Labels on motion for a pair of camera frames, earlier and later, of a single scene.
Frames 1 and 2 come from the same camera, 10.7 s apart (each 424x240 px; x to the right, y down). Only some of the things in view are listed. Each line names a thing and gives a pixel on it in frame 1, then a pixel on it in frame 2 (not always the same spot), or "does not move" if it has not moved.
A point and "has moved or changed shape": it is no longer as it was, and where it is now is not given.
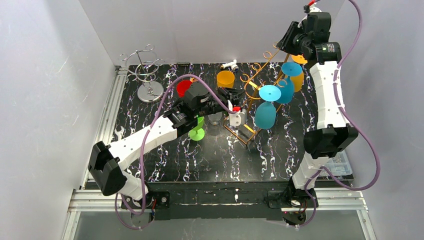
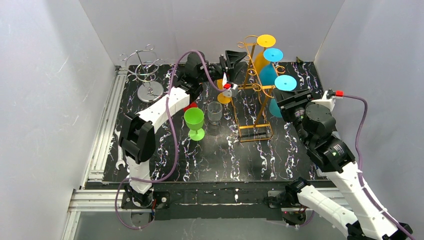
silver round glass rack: [142, 66] does not move
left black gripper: [227, 98] to [225, 64]
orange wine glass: [298, 79] to [265, 40]
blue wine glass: [286, 85] to [268, 74]
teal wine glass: [265, 112] to [284, 82]
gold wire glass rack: [263, 90] has moved or changed shape
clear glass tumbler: [215, 118] does not move
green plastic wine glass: [198, 133] does not move
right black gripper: [286, 38] to [292, 101]
